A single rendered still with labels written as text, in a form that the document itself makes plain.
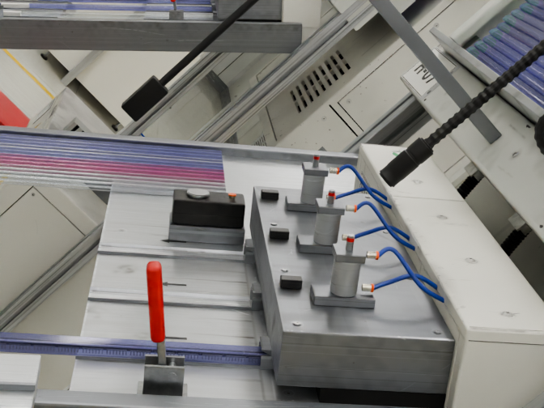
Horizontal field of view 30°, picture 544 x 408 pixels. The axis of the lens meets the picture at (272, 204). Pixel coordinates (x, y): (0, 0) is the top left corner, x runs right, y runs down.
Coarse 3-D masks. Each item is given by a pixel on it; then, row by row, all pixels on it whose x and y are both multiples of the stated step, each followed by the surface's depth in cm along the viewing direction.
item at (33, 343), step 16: (0, 336) 81; (16, 336) 81; (32, 336) 81; (48, 336) 82; (64, 336) 82; (32, 352) 81; (48, 352) 81; (64, 352) 81; (80, 352) 81; (96, 352) 81; (112, 352) 82; (128, 352) 82; (144, 352) 82; (176, 352) 82; (192, 352) 82; (208, 352) 82; (224, 352) 82; (240, 352) 83; (256, 352) 83
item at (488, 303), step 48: (384, 192) 106; (432, 192) 106; (432, 240) 92; (480, 240) 93; (432, 288) 85; (480, 288) 83; (528, 288) 84; (480, 336) 75; (528, 336) 76; (480, 384) 77; (528, 384) 77
